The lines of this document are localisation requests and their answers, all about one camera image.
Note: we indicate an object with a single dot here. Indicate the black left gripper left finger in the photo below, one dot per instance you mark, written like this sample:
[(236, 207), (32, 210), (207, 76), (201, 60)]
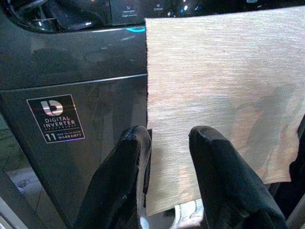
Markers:
[(114, 181)]

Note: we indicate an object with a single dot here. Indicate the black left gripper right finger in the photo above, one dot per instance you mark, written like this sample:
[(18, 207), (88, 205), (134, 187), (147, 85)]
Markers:
[(226, 186)]

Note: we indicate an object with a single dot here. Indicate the beige ribbed cloth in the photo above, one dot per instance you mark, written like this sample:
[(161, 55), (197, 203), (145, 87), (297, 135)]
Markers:
[(214, 71)]

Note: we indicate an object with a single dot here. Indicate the dark grey washing machine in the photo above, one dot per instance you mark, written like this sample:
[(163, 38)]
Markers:
[(71, 59)]

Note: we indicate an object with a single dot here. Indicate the white printed label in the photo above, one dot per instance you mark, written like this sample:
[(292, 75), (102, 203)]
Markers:
[(188, 214)]

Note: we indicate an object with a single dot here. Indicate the black digital inverter sticker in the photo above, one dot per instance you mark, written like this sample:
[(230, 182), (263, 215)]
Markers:
[(54, 119)]

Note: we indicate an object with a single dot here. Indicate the black washer control panel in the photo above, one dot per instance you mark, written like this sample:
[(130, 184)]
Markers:
[(133, 12)]

